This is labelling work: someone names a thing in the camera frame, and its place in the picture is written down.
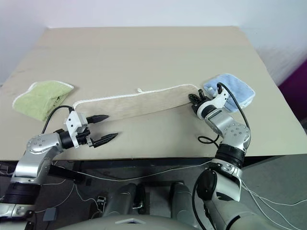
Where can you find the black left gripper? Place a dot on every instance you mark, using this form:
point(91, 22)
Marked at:
point(83, 138)

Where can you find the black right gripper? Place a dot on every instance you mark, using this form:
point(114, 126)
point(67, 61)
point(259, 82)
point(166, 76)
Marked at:
point(195, 107)

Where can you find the long beige towel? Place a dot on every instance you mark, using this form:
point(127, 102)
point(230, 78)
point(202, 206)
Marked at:
point(144, 103)

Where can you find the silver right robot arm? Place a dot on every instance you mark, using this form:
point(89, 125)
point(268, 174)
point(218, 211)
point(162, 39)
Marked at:
point(230, 129)

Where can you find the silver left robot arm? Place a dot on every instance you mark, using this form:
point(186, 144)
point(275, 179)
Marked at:
point(36, 153)

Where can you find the blue folded towel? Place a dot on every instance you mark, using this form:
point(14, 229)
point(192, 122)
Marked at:
point(239, 87)

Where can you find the green folded towel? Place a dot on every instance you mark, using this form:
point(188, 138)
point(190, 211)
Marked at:
point(36, 98)

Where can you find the silver left robot leg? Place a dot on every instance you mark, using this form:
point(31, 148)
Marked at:
point(122, 195)

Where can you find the silver robot leg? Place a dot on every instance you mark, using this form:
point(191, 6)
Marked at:
point(122, 195)
point(180, 194)

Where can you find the small black white clip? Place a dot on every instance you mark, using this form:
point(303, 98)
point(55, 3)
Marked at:
point(102, 200)

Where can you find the grey robot torso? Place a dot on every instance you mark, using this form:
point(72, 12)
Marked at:
point(134, 221)

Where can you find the purple object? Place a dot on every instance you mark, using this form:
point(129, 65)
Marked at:
point(296, 88)

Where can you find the silver right robot leg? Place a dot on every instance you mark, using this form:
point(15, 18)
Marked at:
point(180, 194)

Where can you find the small grey floor box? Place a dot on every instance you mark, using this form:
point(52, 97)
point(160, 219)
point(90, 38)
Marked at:
point(50, 214)

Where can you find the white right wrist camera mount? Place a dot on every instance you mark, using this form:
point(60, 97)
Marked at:
point(219, 98)

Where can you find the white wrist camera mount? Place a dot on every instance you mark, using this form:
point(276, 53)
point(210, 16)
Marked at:
point(73, 122)
point(219, 98)

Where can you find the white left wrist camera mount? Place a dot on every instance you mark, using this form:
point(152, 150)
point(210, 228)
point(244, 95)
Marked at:
point(73, 122)

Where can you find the black table frame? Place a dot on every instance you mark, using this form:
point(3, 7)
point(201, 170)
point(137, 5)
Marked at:
point(120, 163)

